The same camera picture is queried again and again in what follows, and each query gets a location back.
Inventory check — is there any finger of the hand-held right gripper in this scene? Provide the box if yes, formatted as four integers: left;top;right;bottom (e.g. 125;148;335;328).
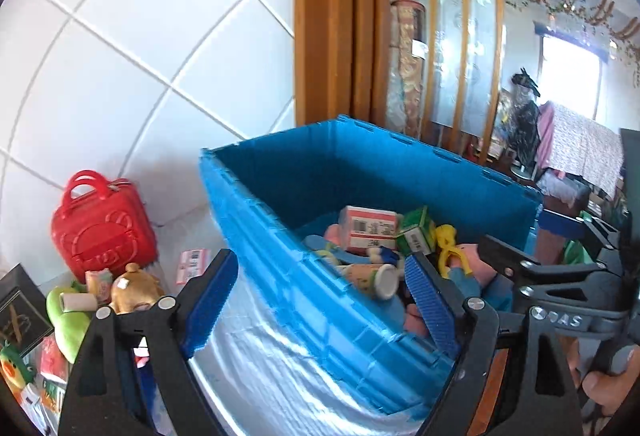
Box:
540;208;621;267
477;233;608;289

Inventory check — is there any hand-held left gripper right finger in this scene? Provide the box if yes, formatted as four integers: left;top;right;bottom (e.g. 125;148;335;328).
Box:
404;252;583;436

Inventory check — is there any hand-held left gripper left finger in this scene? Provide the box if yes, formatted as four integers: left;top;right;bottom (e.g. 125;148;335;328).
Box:
57;248;240;436

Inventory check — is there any pink pig plush toy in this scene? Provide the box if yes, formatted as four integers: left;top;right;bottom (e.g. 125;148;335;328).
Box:
452;242;498;287

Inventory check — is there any long pink white box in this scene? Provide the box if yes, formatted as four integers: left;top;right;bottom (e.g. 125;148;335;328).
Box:
176;247;211;286

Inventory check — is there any printed cylindrical bottle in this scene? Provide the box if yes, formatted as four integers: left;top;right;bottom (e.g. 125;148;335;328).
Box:
336;262;401;301

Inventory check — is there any yellow plastic clip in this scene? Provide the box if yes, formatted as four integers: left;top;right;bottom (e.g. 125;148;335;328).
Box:
434;223;476;277

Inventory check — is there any blue plastic crate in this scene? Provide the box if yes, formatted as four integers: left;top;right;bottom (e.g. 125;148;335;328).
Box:
199;115;545;419

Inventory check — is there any green yellow medicine box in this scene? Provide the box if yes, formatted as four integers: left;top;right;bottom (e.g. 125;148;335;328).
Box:
396;207;438;257

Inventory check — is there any pink floral tissue pack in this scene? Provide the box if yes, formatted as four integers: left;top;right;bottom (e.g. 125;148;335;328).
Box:
339;205;403;257

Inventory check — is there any cloth covered desktop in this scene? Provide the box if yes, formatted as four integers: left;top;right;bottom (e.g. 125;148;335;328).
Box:
30;211;441;436

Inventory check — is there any person's right hand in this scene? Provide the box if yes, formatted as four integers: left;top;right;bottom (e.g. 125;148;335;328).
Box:
570;341;640;417

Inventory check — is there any brown plush toy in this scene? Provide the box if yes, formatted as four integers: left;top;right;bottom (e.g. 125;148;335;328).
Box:
110;262;166;317

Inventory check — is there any pink patterned cloth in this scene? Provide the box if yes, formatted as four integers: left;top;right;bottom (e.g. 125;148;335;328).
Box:
537;101;626;199

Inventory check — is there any black figure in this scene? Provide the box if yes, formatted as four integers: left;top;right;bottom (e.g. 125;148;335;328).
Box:
510;68;543;167

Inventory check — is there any pink packet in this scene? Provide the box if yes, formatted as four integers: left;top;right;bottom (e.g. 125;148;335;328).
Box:
84;267;115;304

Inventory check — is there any red toy suitcase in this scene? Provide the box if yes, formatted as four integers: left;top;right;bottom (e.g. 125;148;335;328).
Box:
50;170;160;284

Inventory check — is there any cream cylinder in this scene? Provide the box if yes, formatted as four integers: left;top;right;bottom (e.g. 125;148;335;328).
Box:
60;292;98;314

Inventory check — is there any bright window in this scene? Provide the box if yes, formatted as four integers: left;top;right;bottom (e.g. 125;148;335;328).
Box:
535;21;611;122

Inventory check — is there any green plush toy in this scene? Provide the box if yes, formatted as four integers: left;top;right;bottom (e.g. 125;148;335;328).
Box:
46;283;96;364

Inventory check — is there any wooden lattice glass partition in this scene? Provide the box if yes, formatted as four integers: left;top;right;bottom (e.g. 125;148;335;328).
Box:
395;0;506;157

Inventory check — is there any black gift box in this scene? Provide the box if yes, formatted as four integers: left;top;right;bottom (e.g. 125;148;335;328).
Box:
0;263;55;359

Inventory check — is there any yellow duck plush toy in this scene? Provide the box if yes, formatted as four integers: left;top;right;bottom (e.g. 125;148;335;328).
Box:
0;341;38;409

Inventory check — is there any hanging vine garland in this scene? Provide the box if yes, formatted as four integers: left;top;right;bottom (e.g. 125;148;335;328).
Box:
502;0;640;87

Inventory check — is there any wrapped patterned roll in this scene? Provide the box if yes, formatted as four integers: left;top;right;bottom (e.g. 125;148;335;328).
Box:
386;0;428;137

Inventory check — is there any wooden pillar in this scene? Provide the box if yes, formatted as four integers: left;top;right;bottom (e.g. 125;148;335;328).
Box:
294;0;391;129

